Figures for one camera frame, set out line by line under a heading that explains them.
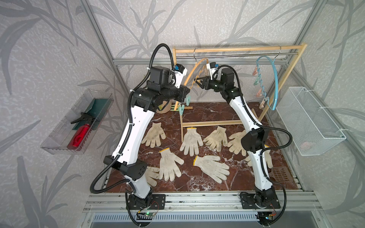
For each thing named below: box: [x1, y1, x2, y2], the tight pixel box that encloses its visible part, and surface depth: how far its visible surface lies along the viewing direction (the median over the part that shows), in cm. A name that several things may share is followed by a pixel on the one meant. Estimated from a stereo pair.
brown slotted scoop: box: [268, 166, 291, 183], surface depth 84 cm
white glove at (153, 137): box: [141, 122, 167, 149], surface depth 101 cm
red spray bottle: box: [67, 114, 95, 151], surface depth 61 cm
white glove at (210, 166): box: [192, 155, 231, 184], surface depth 87 cm
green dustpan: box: [72, 97, 114, 131], surface depth 68 cm
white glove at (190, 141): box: [179, 126, 204, 157], surface depth 98 cm
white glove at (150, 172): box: [144, 166, 161, 187], surface depth 84 cm
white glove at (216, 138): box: [203, 125, 228, 152], surface depth 101 cm
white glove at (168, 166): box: [159, 147, 185, 182], surface depth 88 cm
